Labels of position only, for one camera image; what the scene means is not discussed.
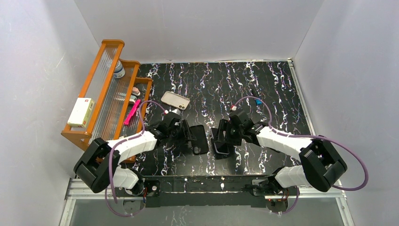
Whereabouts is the black phone case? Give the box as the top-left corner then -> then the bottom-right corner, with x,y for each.
190,125 -> 209,155

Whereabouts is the black smartphone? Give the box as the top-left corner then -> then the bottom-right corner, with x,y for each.
213,142 -> 230,155

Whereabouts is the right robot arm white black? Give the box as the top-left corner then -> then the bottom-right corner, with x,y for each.
211,110 -> 347,194

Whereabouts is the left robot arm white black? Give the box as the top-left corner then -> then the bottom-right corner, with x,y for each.
73,111 -> 197,193

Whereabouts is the beige phone case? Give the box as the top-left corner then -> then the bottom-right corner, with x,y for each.
161,91 -> 190,110

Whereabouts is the blue black marker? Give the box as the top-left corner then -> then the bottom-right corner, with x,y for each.
251,88 -> 262,106

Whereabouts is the small pink white item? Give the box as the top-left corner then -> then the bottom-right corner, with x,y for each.
131,87 -> 141,96

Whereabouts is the orange wooden shelf rack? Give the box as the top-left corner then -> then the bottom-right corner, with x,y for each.
61,40 -> 153,151

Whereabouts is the white blue bottle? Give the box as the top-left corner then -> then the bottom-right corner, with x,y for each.
113,60 -> 126,79

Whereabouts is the white red box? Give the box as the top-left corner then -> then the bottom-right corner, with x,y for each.
67,97 -> 95,128

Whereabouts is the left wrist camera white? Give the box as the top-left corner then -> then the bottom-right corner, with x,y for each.
164,108 -> 181,115

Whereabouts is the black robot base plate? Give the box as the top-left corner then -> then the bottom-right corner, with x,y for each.
116,176 -> 299,210

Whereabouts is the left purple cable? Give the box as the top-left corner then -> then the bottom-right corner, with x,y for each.
104,100 -> 169,218

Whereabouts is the purple cable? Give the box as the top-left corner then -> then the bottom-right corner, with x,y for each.
104,100 -> 169,218
232,96 -> 369,216

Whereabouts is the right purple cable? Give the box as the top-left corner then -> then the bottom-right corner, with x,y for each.
232,96 -> 369,216

